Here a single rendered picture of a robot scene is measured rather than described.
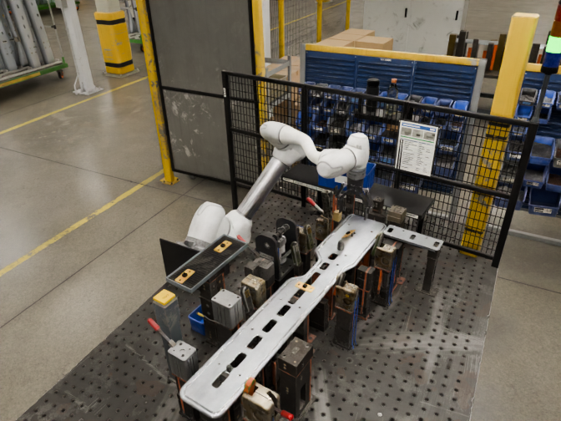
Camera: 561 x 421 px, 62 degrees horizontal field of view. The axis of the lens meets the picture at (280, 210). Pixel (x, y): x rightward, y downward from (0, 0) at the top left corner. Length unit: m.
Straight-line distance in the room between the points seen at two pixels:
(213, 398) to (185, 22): 3.38
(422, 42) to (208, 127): 4.90
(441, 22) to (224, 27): 4.95
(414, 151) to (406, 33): 6.00
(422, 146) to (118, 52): 7.48
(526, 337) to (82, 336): 2.98
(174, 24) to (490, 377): 3.66
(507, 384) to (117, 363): 2.23
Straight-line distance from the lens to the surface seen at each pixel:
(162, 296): 1.87
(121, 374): 2.27
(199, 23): 4.33
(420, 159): 2.71
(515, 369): 3.36
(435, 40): 8.52
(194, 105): 4.61
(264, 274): 2.09
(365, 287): 2.26
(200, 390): 1.74
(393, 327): 2.38
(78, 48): 8.61
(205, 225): 2.50
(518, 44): 2.47
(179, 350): 1.80
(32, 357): 3.56
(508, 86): 2.52
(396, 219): 2.54
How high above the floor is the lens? 2.36
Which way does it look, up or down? 31 degrees down
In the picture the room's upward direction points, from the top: 1 degrees counter-clockwise
